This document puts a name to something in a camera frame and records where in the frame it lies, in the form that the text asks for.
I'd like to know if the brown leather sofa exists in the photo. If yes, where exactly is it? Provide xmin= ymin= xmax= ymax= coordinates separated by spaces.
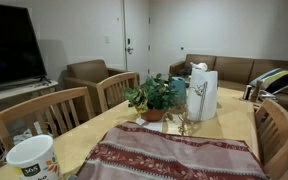
xmin=169 ymin=53 xmax=288 ymax=129

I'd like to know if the red striped woven towel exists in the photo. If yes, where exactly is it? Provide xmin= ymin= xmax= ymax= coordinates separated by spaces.
xmin=76 ymin=120 xmax=269 ymax=180

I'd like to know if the striped multicolour cushion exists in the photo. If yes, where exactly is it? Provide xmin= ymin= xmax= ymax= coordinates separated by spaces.
xmin=248 ymin=67 xmax=288 ymax=96

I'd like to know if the white power adapter with cables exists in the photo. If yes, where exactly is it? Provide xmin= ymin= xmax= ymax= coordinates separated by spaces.
xmin=12 ymin=121 xmax=44 ymax=145

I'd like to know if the small white crumpled object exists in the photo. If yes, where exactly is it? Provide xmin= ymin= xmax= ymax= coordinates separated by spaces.
xmin=189 ymin=61 xmax=209 ymax=72

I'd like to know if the teal plastic container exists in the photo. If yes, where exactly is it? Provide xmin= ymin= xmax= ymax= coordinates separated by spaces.
xmin=169 ymin=76 xmax=188 ymax=105

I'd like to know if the terracotta plant pot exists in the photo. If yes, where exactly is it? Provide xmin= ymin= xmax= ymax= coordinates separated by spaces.
xmin=135 ymin=105 xmax=167 ymax=123

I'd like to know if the white tub with 365 label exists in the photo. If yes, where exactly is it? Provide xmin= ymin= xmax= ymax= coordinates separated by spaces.
xmin=5 ymin=134 xmax=62 ymax=180

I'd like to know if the white door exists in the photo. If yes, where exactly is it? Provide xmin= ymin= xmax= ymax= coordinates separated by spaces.
xmin=123 ymin=0 xmax=151 ymax=84

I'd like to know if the black flat screen television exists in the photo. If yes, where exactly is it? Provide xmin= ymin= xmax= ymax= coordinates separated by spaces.
xmin=0 ymin=2 xmax=48 ymax=88

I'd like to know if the white paper sheet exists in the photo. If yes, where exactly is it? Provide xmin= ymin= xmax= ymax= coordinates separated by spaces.
xmin=135 ymin=116 xmax=165 ymax=133

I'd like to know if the brown upholstered armchair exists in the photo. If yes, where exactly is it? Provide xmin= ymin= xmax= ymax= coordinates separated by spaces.
xmin=63 ymin=59 xmax=129 ymax=114

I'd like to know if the light wooden slatted chair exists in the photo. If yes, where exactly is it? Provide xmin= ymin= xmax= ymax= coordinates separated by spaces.
xmin=0 ymin=86 xmax=96 ymax=151
xmin=254 ymin=98 xmax=288 ymax=180
xmin=96 ymin=71 xmax=141 ymax=114

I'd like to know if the light wooden tv stand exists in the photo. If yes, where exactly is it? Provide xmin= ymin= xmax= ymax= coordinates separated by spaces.
xmin=0 ymin=79 xmax=59 ymax=105

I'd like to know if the green leafy house plant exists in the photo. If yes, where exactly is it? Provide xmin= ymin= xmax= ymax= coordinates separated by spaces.
xmin=123 ymin=73 xmax=179 ymax=118

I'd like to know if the white paper bag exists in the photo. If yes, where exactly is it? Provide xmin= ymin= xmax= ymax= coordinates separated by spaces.
xmin=186 ymin=68 xmax=219 ymax=122

